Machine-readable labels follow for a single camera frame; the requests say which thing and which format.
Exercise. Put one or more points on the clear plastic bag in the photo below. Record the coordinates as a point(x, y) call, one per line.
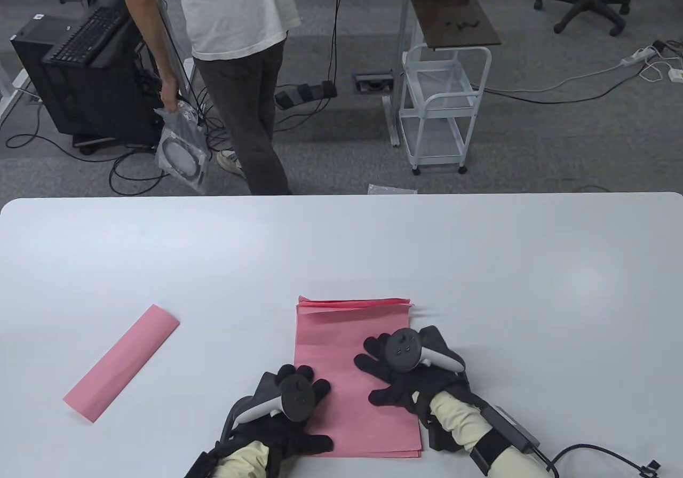
point(392, 189)

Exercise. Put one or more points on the person's left hand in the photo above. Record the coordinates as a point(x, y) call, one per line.
point(288, 438)

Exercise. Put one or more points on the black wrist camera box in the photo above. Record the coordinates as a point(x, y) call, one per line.
point(507, 430)

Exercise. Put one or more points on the metal floor socket box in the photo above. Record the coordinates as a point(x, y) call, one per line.
point(373, 83)

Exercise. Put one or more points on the black white hand controller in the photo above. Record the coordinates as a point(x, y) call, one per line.
point(404, 350)
point(298, 400)

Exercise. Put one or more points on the white power strip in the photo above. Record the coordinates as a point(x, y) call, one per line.
point(637, 56)

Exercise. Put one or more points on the person's right forearm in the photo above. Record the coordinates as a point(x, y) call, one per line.
point(453, 419)

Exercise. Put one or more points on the grey plastic bag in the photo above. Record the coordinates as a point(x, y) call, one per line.
point(187, 115)

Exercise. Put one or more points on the white power adapter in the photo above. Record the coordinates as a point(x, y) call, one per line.
point(675, 74)

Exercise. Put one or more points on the metal desk leg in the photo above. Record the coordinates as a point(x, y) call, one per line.
point(173, 46)

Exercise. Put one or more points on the black computer tower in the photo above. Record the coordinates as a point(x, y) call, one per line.
point(101, 99)

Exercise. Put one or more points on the dark brown board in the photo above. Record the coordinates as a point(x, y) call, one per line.
point(453, 19)

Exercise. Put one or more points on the person's left forearm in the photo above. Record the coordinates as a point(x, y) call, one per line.
point(240, 462)

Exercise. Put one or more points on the person's right hand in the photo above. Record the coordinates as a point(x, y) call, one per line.
point(411, 387)

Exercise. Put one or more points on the black keyboard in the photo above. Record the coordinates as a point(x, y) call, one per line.
point(80, 40)

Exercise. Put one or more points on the black foot pedal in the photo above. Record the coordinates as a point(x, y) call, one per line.
point(309, 93)

